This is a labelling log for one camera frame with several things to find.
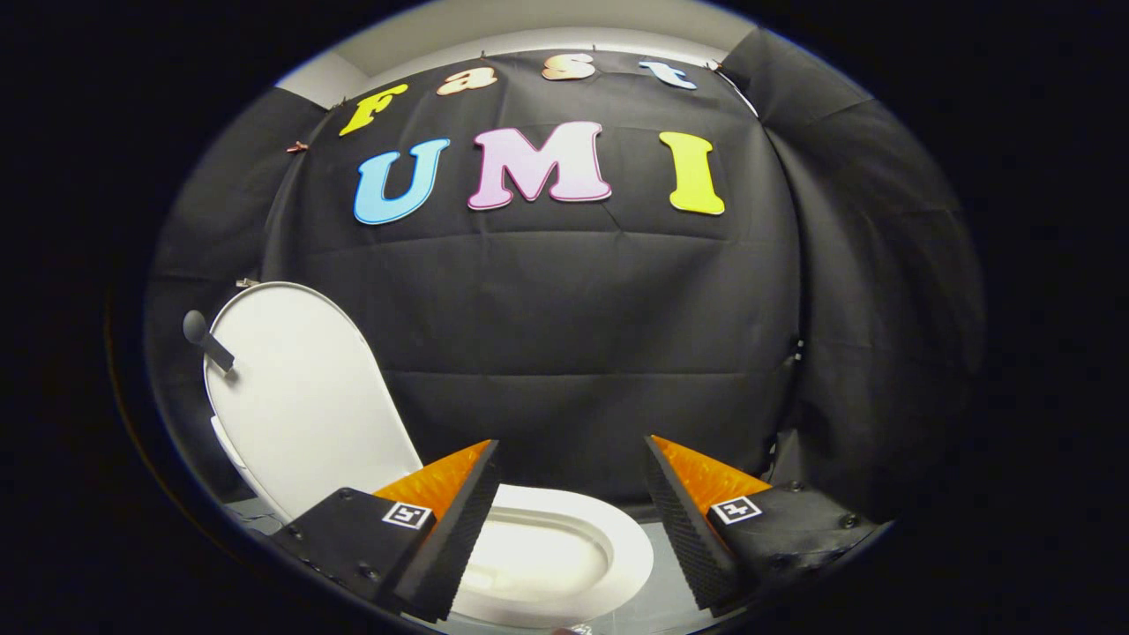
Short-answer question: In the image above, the black backdrop cloth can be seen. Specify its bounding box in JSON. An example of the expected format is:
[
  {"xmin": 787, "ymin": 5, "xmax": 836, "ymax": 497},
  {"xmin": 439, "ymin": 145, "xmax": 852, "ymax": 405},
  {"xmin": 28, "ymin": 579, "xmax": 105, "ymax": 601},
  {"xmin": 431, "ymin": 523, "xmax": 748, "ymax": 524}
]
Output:
[{"xmin": 144, "ymin": 25, "xmax": 986, "ymax": 523}]

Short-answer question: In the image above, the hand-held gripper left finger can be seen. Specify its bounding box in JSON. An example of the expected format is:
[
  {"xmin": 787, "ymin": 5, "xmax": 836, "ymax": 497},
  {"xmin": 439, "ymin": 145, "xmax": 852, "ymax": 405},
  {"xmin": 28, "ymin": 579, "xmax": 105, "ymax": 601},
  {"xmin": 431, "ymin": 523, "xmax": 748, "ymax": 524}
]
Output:
[{"xmin": 269, "ymin": 439, "xmax": 502, "ymax": 624}]

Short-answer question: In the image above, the white toilet seat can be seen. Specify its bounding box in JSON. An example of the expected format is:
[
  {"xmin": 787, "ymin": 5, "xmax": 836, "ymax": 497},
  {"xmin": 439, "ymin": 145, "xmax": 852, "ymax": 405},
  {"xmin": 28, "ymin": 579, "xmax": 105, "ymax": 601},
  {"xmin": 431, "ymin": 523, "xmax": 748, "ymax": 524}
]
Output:
[{"xmin": 448, "ymin": 482, "xmax": 656, "ymax": 630}]

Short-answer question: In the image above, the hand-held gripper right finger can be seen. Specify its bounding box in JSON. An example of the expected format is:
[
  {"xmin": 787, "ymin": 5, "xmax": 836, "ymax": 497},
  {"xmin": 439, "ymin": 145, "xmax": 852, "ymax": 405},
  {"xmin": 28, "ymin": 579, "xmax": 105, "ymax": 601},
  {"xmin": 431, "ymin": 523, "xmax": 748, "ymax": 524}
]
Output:
[{"xmin": 642, "ymin": 435, "xmax": 883, "ymax": 616}]

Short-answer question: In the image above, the black round lid handle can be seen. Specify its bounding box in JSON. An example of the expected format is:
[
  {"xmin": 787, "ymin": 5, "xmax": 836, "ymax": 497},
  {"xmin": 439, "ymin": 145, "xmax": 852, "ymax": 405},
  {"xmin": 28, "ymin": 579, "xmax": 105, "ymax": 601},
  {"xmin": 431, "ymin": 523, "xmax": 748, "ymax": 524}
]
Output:
[{"xmin": 182, "ymin": 309, "xmax": 237, "ymax": 375}]

